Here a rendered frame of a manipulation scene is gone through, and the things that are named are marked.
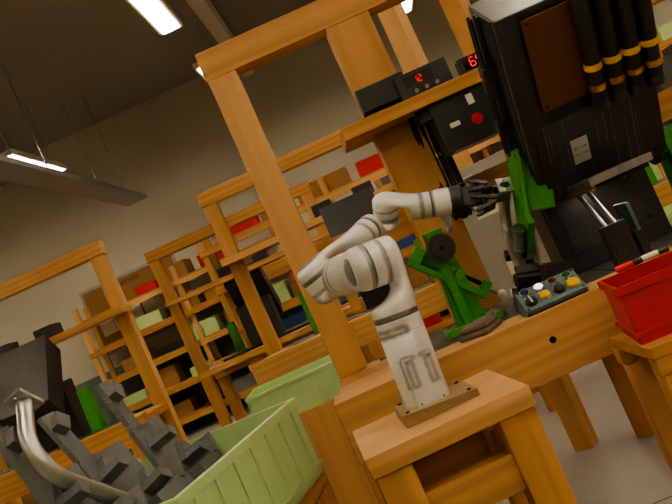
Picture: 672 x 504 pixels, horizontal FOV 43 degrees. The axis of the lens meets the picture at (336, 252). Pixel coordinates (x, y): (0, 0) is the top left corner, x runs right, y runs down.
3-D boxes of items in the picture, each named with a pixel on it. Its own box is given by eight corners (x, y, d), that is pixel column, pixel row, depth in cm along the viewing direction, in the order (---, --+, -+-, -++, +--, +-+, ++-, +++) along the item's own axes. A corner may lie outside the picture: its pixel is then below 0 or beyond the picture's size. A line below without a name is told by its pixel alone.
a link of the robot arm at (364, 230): (345, 223, 225) (367, 247, 226) (287, 280, 208) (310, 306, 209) (364, 208, 218) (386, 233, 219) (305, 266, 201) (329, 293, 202)
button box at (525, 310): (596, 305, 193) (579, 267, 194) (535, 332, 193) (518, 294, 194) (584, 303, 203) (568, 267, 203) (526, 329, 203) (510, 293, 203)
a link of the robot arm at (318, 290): (319, 310, 212) (344, 305, 187) (294, 282, 211) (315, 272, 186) (346, 285, 214) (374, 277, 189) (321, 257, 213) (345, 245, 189)
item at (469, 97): (503, 129, 244) (482, 81, 244) (449, 153, 244) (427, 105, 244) (496, 136, 256) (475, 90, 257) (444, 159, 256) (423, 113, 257)
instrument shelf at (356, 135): (635, 12, 243) (629, -1, 243) (345, 141, 243) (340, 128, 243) (608, 36, 268) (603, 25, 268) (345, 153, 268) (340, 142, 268)
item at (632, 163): (656, 163, 199) (650, 151, 199) (592, 191, 199) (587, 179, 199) (605, 181, 238) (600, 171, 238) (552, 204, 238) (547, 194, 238)
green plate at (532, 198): (560, 225, 216) (546, 144, 217) (527, 230, 216) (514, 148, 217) (549, 228, 228) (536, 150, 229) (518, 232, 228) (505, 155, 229)
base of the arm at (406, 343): (455, 393, 163) (424, 308, 164) (411, 411, 161) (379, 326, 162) (442, 390, 172) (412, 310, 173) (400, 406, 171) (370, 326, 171)
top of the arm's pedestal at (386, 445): (537, 404, 152) (528, 384, 152) (373, 481, 150) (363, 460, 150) (495, 385, 184) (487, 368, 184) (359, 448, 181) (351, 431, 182)
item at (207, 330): (337, 370, 1148) (270, 218, 1154) (134, 460, 1162) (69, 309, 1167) (339, 365, 1202) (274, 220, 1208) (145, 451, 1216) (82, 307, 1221)
